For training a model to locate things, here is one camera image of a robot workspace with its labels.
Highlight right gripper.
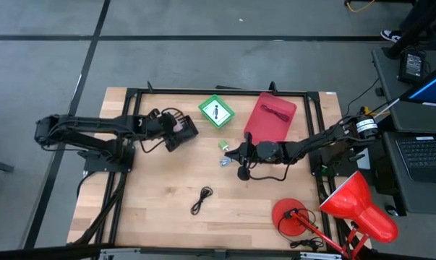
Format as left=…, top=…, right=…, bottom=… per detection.
left=225, top=131, right=281, bottom=181

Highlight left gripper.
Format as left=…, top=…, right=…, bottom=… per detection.
left=141, top=107, right=183, bottom=140

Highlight white product box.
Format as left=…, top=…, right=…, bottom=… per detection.
left=202, top=102, right=230, bottom=124

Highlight maroon cable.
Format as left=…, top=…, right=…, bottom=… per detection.
left=260, top=103, right=291, bottom=123

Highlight pink translucent plastic bin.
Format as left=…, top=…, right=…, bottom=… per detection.
left=243, top=92, right=298, bottom=144

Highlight black plastic basket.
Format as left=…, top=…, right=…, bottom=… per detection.
left=163, top=114, right=200, bottom=152

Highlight green plastic basket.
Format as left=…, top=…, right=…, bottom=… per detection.
left=197, top=94, right=236, bottom=130

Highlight red desk lamp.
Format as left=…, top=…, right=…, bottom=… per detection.
left=271, top=170, right=399, bottom=259

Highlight yellow plug connector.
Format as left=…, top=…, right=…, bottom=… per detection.
left=359, top=105, right=391, bottom=120

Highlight grey side desk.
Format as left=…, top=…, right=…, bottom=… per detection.
left=371, top=46, right=436, bottom=217

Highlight black laptop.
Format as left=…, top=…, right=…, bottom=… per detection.
left=396, top=136, right=436, bottom=183

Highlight person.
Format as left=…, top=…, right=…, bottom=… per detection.
left=380, top=0, right=436, bottom=43

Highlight black power adapter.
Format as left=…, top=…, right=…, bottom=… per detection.
left=398, top=49, right=427, bottom=85

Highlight monitor with blue screen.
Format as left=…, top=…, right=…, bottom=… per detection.
left=400, top=59, right=436, bottom=108

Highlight black metal table frame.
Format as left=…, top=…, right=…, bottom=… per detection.
left=67, top=81, right=349, bottom=254

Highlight black cable bundle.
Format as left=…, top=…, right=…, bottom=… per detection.
left=72, top=169, right=127, bottom=246

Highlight black lamp cord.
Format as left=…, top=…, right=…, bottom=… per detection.
left=277, top=207, right=325, bottom=252

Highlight silver camera mount bar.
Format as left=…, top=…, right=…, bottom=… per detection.
left=98, top=247, right=343, bottom=260

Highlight black floor cable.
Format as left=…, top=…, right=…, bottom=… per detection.
left=342, top=77, right=382, bottom=129

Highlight yellow cable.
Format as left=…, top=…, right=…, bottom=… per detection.
left=346, top=0, right=376, bottom=13

